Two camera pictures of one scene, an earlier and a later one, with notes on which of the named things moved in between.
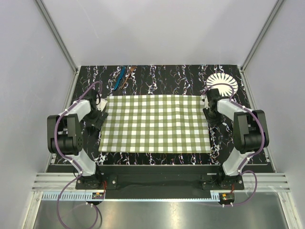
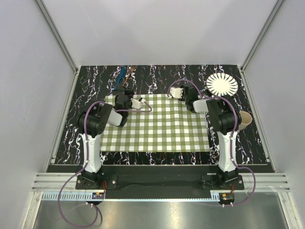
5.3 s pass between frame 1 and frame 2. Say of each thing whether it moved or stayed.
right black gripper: moved
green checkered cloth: stayed
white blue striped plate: stayed
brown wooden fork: stayed
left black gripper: moved
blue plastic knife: stayed
